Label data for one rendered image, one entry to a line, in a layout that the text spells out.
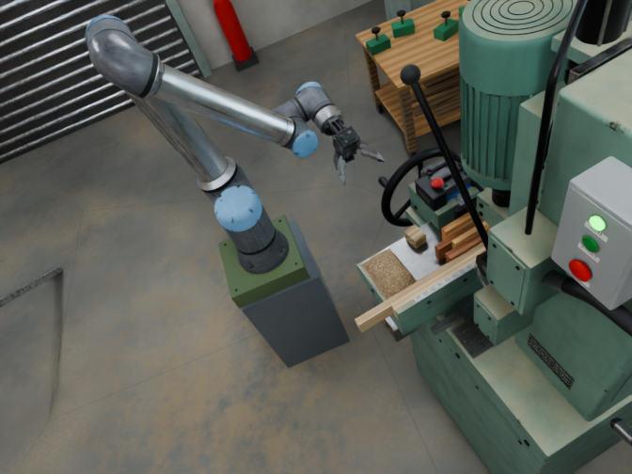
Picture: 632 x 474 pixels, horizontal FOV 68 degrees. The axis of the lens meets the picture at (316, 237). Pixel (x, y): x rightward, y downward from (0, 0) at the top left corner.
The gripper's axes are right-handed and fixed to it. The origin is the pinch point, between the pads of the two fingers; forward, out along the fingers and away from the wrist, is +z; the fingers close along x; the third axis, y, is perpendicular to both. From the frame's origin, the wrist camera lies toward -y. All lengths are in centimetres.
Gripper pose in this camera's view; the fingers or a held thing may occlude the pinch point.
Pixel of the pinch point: (364, 174)
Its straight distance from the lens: 153.3
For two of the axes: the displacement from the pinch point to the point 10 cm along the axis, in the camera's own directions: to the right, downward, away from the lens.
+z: 5.0, 8.0, -3.2
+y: -0.9, -3.3, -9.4
